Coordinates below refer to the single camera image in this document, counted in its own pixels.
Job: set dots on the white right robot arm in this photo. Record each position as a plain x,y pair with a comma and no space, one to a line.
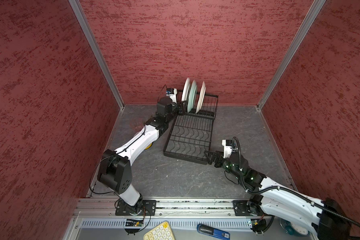
325,219

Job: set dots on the yellow keypad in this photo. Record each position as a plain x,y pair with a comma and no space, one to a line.
162,231

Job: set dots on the blue black marker tool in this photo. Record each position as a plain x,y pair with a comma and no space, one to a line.
213,232

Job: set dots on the white plate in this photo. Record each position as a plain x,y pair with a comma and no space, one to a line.
186,89

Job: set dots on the aluminium right corner post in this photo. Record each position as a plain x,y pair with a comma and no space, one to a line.
305,26

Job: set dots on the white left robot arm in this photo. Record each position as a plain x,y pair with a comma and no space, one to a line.
115,167

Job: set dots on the yellow bowl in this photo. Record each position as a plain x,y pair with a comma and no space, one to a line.
148,147

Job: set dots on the black metal dish rack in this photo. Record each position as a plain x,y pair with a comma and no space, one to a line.
190,136

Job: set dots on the mint green plate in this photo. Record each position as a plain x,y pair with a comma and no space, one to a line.
192,96

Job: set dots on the teal analog clock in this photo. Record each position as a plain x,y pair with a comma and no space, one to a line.
293,229

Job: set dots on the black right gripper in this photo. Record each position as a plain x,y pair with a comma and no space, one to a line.
220,157

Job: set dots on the aluminium left corner post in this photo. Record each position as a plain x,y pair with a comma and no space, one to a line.
85,26

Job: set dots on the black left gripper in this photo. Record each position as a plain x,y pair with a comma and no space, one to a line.
180,110

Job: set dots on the aluminium corner post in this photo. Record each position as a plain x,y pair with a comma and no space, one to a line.
85,26
305,26

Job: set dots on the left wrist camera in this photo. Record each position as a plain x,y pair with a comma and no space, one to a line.
168,103

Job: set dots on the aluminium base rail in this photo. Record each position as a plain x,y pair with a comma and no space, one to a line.
190,208

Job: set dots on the cream plate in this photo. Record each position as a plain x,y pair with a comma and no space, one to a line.
201,97

